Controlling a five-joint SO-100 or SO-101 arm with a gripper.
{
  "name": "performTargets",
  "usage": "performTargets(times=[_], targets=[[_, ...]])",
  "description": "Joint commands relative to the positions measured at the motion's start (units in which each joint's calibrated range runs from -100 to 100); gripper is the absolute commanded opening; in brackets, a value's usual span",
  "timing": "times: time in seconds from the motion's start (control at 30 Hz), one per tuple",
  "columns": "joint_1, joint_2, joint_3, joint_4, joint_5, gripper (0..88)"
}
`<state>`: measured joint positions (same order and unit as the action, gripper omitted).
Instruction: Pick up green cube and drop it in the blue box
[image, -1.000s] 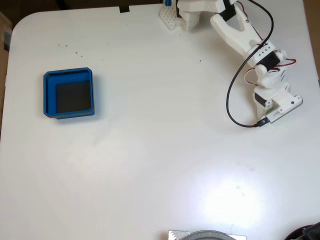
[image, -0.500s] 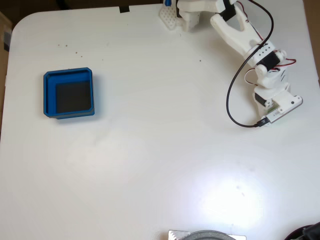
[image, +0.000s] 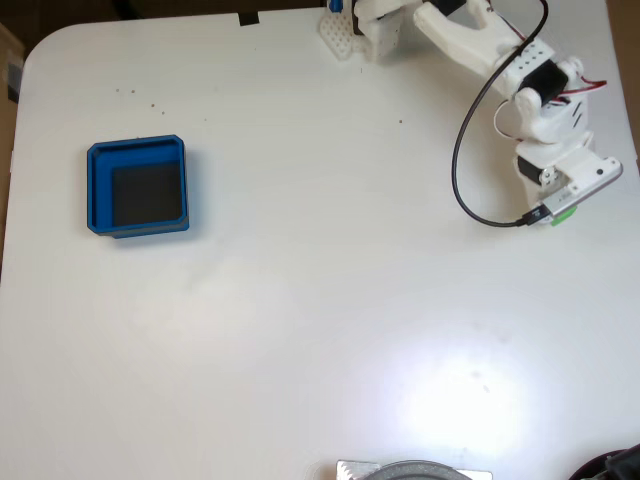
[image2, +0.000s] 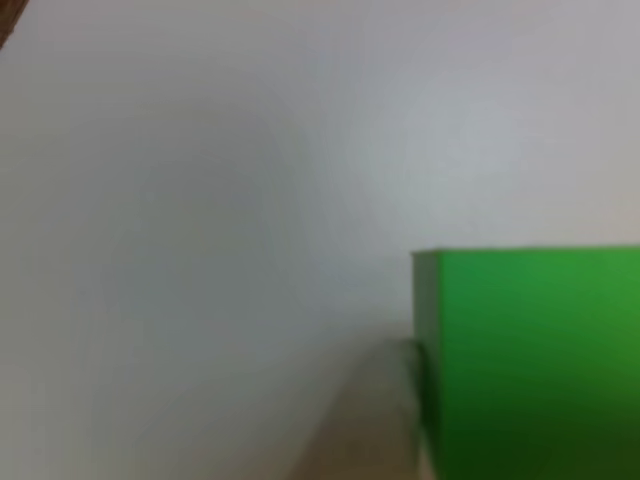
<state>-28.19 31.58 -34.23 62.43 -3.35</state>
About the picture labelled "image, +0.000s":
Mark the green cube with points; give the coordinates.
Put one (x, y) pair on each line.
(564, 217)

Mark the blue square box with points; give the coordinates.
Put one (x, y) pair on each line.
(97, 190)

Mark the brown cardboard panel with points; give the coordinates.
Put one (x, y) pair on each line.
(627, 50)

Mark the round dark desk stand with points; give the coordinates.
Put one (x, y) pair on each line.
(615, 467)

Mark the black tape strip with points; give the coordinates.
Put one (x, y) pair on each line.
(248, 18)

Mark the round stand with silver plate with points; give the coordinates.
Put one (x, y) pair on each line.
(415, 472)

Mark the silver camera box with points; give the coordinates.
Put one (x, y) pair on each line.
(590, 175)

